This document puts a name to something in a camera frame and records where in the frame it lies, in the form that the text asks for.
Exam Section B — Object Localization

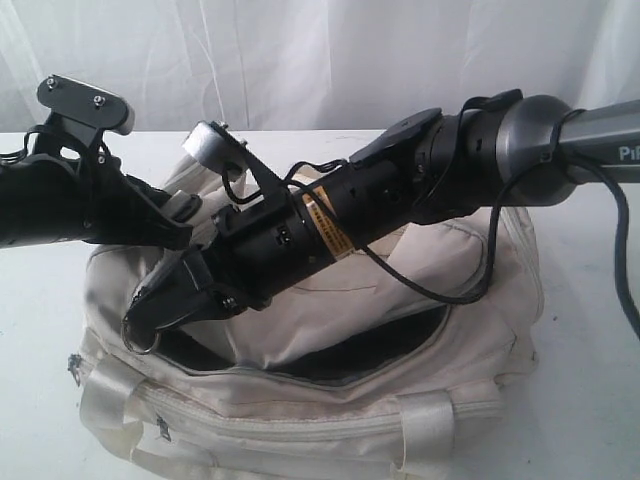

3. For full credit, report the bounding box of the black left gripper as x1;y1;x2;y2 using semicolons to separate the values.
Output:
49;150;192;250

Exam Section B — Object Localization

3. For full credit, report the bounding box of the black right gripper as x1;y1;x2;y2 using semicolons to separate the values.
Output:
125;199;320;333

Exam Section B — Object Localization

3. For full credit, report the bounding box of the cream fabric duffel bag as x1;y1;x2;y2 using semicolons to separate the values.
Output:
67;129;546;480

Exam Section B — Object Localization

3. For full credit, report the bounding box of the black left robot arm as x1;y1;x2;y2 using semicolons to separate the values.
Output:
1;153;193;250

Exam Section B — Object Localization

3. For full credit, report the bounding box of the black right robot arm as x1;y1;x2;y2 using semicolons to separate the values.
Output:
123;89;639;338

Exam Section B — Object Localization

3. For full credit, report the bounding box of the white curtain backdrop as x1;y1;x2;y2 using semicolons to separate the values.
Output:
1;1;639;132

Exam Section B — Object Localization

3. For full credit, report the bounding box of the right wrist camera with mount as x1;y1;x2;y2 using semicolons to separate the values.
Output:
182;121;285;205

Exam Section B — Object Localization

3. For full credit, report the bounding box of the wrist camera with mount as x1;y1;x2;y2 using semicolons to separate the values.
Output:
34;75;135;156
182;121;285;205

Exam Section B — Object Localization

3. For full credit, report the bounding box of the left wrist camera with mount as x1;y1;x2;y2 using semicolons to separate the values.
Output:
34;75;135;156

